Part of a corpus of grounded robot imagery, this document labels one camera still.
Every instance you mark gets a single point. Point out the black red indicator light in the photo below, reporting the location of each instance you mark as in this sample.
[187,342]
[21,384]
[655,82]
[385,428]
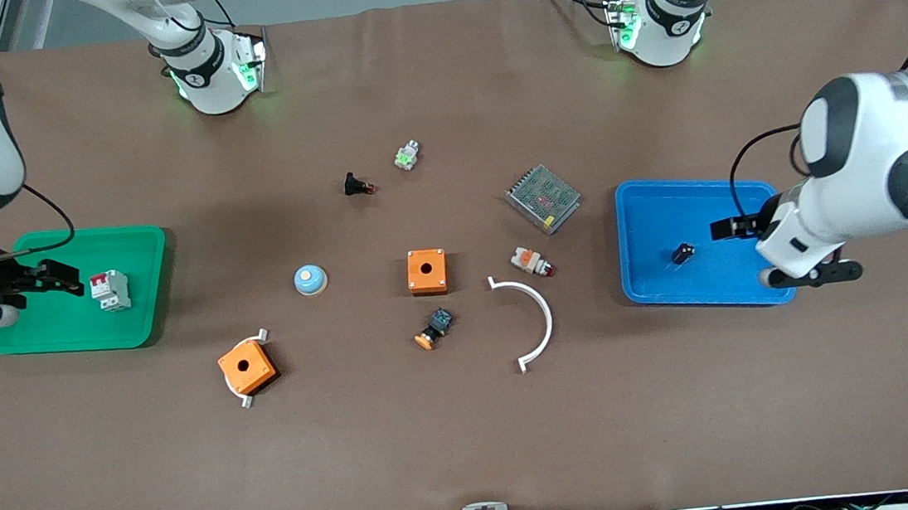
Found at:
[356,185]

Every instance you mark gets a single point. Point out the blue plastic tray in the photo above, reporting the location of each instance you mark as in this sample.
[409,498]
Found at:
[699,206]

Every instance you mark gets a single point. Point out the green white push button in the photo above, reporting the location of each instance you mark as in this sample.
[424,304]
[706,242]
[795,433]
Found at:
[407,156]

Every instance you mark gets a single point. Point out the blue dome buzzer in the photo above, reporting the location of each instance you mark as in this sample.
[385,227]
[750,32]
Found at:
[311,280]

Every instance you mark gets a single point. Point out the white curved bracket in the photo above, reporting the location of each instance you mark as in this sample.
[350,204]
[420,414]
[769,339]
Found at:
[545,313]

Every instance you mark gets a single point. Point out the green plastic tray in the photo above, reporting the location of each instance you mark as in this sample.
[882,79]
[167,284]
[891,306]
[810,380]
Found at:
[53,327]

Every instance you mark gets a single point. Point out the orange button box plain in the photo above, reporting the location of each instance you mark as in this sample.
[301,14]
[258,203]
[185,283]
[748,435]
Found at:
[427,272]

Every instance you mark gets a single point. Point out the red white push button switch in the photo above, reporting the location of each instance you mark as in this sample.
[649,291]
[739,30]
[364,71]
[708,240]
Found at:
[530,262]

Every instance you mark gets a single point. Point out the brown table mat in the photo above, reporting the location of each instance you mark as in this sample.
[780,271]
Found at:
[471,436]

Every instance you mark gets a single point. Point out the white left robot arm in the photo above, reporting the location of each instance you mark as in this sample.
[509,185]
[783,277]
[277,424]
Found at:
[876,139]

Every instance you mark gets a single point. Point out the white red circuit breaker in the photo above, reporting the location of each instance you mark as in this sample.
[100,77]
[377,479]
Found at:
[109,290]

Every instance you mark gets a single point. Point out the orange button box white bracket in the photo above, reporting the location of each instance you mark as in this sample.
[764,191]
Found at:
[247,368]

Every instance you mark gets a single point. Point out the small black capacitor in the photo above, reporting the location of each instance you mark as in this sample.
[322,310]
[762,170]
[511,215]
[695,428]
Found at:
[682,253]

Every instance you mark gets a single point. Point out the aluminium frame post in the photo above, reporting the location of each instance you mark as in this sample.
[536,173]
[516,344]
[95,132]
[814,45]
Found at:
[15,22]

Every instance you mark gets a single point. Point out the metal mesh power supply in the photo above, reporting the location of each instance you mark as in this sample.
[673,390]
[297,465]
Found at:
[543,198]

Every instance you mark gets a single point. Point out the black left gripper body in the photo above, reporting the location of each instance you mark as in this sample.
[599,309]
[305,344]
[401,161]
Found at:
[753,224]

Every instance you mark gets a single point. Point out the orange cap push button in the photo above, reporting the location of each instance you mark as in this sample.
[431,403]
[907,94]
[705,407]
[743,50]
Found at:
[436,327]

